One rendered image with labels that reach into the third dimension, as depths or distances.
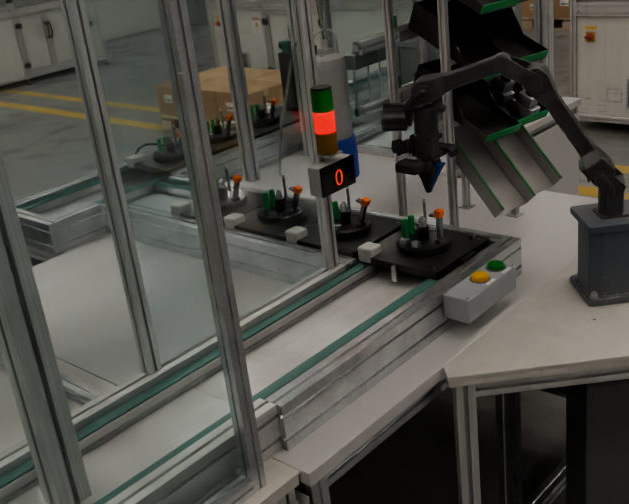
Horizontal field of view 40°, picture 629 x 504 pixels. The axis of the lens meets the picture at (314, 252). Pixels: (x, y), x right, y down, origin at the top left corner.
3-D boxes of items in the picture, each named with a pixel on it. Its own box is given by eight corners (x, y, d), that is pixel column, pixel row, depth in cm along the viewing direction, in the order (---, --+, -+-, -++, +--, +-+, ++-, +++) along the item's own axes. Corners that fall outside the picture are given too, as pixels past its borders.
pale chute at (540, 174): (553, 186, 243) (562, 177, 239) (523, 199, 236) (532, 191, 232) (496, 108, 250) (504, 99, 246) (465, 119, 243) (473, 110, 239)
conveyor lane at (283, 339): (491, 276, 223) (489, 240, 219) (265, 440, 168) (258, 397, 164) (401, 256, 242) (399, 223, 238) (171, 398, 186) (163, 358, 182)
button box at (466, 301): (516, 288, 207) (516, 264, 204) (469, 324, 193) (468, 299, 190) (491, 282, 211) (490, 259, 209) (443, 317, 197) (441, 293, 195)
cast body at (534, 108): (537, 116, 235) (546, 94, 230) (528, 121, 232) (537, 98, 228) (512, 101, 239) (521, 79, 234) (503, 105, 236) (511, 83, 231)
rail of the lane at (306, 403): (522, 273, 223) (521, 234, 218) (288, 451, 164) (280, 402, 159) (503, 269, 226) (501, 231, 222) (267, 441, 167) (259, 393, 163)
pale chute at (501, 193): (527, 203, 233) (536, 194, 229) (494, 218, 226) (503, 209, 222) (468, 122, 240) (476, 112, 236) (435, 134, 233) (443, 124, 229)
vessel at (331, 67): (361, 132, 308) (351, 25, 294) (336, 143, 299) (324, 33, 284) (332, 129, 317) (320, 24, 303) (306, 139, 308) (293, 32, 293)
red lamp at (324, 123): (340, 129, 201) (338, 109, 199) (326, 135, 197) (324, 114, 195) (324, 127, 204) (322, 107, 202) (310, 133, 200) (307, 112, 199)
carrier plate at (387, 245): (490, 244, 220) (490, 236, 219) (437, 280, 204) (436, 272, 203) (413, 229, 235) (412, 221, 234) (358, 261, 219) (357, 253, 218)
